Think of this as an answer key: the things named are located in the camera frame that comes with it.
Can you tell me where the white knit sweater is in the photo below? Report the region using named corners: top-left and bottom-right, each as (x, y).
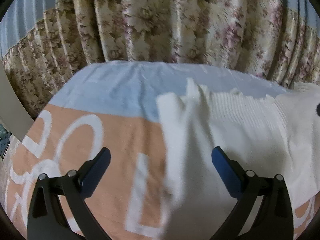
top-left (157, 79), bottom-right (319, 239)

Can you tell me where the floral blue curtain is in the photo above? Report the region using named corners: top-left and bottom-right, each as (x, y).
top-left (1, 0), bottom-right (319, 118)

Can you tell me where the grey flat board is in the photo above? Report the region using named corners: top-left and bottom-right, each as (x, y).
top-left (0, 62), bottom-right (34, 142)

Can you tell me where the orange blue letter bedsheet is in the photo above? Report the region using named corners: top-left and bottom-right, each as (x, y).
top-left (4, 61), bottom-right (319, 239)

